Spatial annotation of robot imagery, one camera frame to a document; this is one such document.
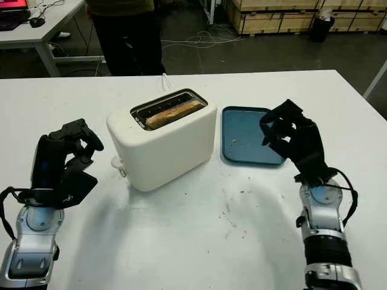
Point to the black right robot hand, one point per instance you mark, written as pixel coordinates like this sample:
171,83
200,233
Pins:
299,142

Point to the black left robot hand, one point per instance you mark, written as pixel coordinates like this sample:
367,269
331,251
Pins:
48,163

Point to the white two-slot toaster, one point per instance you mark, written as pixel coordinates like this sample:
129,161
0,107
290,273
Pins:
166,151

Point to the brown bread slice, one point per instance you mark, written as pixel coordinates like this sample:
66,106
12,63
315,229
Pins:
173,114

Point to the blue plastic tray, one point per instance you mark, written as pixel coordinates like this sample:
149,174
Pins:
245,133

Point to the black trash bin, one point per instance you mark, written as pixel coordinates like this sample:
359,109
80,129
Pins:
322,30

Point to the wooden crate stack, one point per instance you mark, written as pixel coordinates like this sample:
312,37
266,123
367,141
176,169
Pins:
272,16
359,15

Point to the white shoe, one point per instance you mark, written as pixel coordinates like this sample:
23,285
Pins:
63,34

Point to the white office desk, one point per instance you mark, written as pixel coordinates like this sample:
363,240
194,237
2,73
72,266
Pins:
36,33

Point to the black computer mouse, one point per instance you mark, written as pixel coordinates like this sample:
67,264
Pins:
37,21

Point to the person in olive top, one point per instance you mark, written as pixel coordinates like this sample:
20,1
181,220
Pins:
127,39

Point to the black laptop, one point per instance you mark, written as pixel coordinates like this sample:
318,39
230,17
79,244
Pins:
12,15

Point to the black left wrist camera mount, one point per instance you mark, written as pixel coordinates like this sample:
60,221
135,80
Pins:
78,187

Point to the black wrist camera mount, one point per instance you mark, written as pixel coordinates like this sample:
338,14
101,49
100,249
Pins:
78,187
317,178

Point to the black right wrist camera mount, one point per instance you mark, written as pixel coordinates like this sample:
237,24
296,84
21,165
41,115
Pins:
317,178

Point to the white metal rack frame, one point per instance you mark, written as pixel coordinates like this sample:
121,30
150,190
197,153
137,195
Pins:
211,12

